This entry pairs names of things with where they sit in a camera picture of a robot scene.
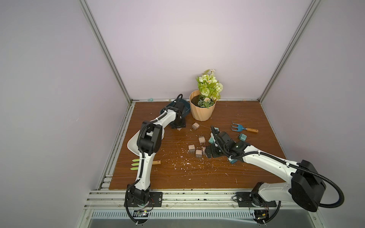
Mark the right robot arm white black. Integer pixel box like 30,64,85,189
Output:
205,126,345,212

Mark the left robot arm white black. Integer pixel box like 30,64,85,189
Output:
126,94,189,204

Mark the dark teal storage box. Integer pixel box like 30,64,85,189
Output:
167,99,191,118

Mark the white storage box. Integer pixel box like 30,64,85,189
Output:
127,132,140,156

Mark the peach ribbed flower pot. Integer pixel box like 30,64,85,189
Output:
189,90,216,122

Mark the artificial green flower plant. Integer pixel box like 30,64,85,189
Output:
196,69,223,108

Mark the blue garden rake wooden handle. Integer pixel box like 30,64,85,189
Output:
231,123,259,133

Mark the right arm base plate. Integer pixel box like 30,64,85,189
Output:
232,192,277,208

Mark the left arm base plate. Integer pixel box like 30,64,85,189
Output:
124,192,163,208

